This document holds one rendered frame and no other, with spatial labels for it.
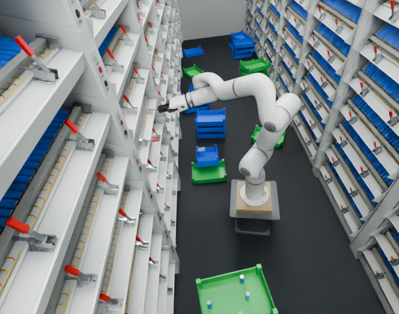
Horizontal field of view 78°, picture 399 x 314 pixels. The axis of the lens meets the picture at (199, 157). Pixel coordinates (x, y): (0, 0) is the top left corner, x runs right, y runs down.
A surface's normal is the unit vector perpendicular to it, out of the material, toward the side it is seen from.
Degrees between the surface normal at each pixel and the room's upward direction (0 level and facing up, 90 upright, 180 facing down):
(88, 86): 90
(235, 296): 0
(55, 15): 90
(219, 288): 0
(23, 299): 19
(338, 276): 0
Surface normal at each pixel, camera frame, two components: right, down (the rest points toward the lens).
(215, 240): -0.11, -0.71
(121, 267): 0.22, -0.70
